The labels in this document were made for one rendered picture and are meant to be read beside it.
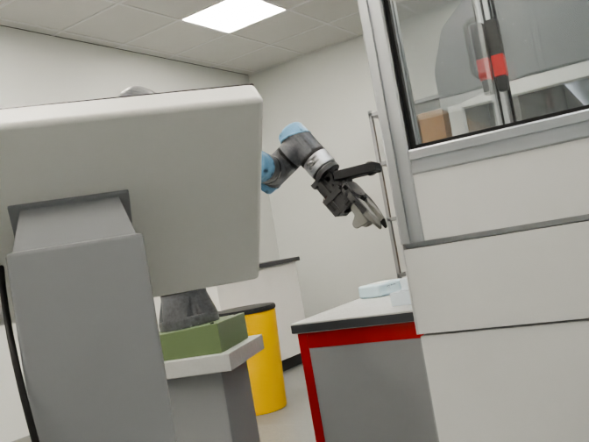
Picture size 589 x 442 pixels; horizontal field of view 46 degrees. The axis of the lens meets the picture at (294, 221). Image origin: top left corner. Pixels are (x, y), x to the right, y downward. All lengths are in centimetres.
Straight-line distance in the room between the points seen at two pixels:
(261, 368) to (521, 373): 332
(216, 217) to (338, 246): 563
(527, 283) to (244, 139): 46
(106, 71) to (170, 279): 474
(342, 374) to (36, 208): 120
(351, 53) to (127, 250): 582
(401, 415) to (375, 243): 459
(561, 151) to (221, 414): 100
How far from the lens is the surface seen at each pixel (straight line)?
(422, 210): 110
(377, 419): 193
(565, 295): 106
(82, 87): 550
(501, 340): 109
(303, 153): 176
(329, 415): 199
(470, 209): 108
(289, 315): 577
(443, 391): 113
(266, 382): 434
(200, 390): 167
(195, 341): 164
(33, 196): 93
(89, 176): 92
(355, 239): 650
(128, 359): 87
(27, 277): 86
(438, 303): 110
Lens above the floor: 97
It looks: 2 degrees up
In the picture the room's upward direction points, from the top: 10 degrees counter-clockwise
